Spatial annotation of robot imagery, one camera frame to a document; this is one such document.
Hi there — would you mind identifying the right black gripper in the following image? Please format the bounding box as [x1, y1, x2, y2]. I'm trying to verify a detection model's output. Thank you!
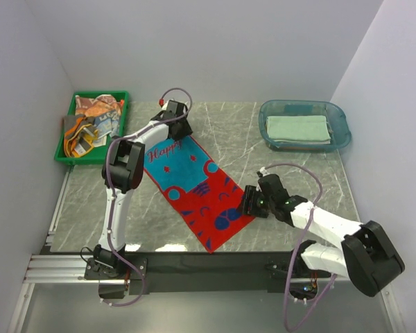
[235, 185, 275, 219]

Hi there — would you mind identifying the red blue patterned cloth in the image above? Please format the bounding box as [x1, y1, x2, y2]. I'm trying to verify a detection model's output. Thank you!
[144, 136, 254, 253]

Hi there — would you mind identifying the green panda towel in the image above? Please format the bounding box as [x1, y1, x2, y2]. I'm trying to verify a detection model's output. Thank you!
[266, 115, 331, 141]

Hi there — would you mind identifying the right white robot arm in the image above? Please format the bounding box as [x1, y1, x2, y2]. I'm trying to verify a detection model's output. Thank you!
[238, 174, 405, 297]

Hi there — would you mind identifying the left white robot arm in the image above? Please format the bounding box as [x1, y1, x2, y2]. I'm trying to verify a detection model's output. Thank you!
[93, 100, 192, 279]

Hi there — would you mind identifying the folded white towel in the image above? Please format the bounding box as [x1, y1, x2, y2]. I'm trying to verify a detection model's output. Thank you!
[270, 139, 331, 146]

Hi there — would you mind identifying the orange yellow cloth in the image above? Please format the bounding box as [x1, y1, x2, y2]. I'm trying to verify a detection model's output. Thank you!
[63, 114, 98, 158]

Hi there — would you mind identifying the blue translucent plastic tub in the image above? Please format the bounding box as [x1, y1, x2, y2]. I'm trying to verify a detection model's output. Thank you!
[258, 99, 352, 151]

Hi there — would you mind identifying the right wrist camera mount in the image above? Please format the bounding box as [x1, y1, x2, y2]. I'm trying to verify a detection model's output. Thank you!
[257, 166, 269, 180]

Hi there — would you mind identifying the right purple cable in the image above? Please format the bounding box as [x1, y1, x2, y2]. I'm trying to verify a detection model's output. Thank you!
[261, 162, 337, 332]

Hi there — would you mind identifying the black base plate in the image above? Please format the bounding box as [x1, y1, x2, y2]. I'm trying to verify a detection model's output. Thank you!
[84, 250, 333, 299]

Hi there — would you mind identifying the aluminium mounting rail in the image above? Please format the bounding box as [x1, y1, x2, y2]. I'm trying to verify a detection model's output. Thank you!
[6, 169, 403, 333]

